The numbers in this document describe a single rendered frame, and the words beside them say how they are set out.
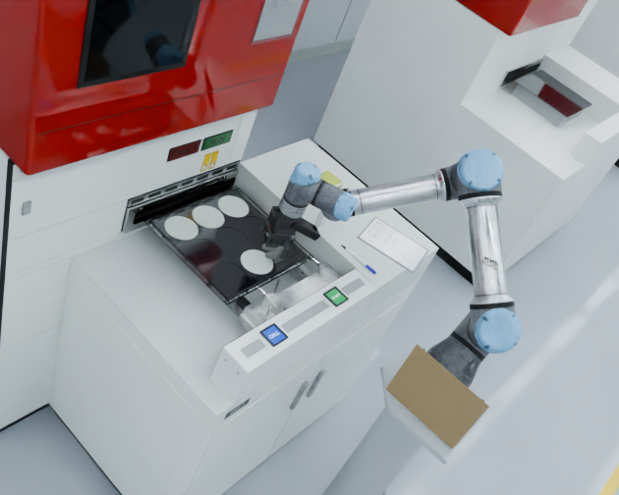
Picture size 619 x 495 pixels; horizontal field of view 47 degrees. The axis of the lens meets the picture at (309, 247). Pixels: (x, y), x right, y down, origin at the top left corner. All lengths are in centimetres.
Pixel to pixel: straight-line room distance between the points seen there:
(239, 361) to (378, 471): 76
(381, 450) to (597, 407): 179
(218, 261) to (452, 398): 76
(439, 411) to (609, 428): 190
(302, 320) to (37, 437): 115
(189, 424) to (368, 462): 66
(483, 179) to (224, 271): 76
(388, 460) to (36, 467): 117
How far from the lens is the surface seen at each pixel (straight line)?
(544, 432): 354
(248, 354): 181
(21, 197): 183
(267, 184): 230
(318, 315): 196
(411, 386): 202
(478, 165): 191
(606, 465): 366
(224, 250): 212
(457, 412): 199
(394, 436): 222
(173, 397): 196
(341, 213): 190
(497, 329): 189
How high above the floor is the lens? 234
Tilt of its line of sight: 40 degrees down
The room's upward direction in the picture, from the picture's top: 25 degrees clockwise
